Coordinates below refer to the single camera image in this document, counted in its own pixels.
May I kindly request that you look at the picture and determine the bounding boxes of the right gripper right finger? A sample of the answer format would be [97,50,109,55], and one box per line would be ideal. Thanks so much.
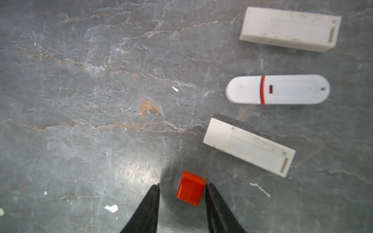
[206,183,246,233]

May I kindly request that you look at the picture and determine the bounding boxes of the red usb cap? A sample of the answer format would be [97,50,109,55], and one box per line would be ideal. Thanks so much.
[176,171,206,206]

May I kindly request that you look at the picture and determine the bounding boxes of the white usb drive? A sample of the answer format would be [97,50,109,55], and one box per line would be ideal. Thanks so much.
[203,118,295,178]
[240,7,342,52]
[225,74,330,105]

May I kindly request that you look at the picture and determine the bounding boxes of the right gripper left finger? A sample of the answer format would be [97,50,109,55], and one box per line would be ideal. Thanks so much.
[120,184,160,233]

